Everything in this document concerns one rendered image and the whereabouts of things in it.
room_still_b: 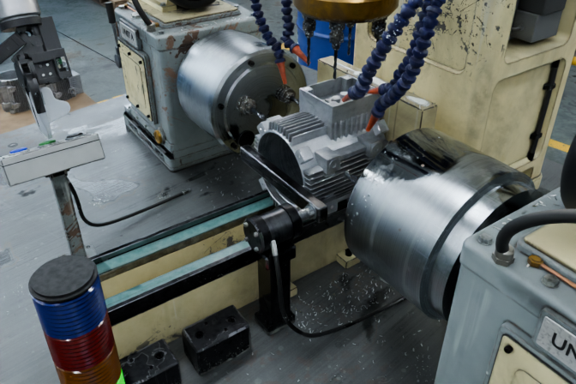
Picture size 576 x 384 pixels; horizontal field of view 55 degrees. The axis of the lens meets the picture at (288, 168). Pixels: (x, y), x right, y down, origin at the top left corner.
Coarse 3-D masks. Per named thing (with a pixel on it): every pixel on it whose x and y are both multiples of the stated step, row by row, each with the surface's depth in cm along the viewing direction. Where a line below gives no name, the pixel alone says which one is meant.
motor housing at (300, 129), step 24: (288, 120) 101; (312, 120) 101; (264, 144) 108; (288, 144) 98; (312, 144) 99; (336, 144) 101; (360, 144) 102; (384, 144) 105; (288, 168) 113; (312, 168) 97; (360, 168) 102; (312, 192) 97; (336, 192) 102
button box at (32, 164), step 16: (48, 144) 100; (64, 144) 100; (80, 144) 101; (96, 144) 103; (0, 160) 95; (16, 160) 96; (32, 160) 97; (48, 160) 99; (64, 160) 100; (80, 160) 102; (96, 160) 103; (16, 176) 96; (32, 176) 97
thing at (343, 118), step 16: (336, 80) 108; (352, 80) 108; (304, 96) 103; (320, 96) 107; (336, 96) 103; (368, 96) 101; (320, 112) 101; (336, 112) 98; (352, 112) 101; (368, 112) 103; (336, 128) 99; (352, 128) 102
